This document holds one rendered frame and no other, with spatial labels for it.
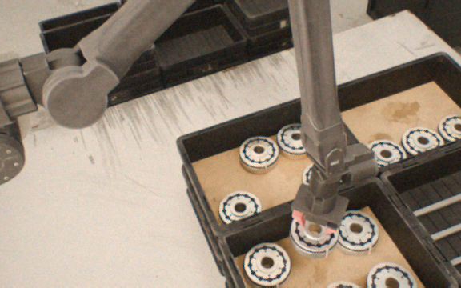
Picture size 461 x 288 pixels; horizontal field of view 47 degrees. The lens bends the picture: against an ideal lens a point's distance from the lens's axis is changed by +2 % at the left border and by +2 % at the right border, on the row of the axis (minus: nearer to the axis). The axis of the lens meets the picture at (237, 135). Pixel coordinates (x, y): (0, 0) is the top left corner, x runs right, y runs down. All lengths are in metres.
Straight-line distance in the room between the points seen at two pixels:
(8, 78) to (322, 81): 0.46
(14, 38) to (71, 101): 2.70
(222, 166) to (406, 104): 0.56
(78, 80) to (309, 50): 0.35
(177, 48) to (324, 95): 1.63
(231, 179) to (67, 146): 0.58
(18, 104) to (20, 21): 2.81
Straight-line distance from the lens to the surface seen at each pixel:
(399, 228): 1.24
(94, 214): 1.52
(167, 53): 2.43
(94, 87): 0.71
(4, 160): 1.12
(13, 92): 0.72
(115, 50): 0.72
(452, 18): 2.79
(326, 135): 0.91
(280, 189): 1.33
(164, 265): 1.39
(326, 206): 1.04
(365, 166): 1.02
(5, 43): 3.38
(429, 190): 1.40
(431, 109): 1.58
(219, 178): 1.36
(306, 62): 0.84
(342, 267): 1.24
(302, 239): 1.15
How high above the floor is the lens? 1.92
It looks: 49 degrees down
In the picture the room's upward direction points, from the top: 3 degrees counter-clockwise
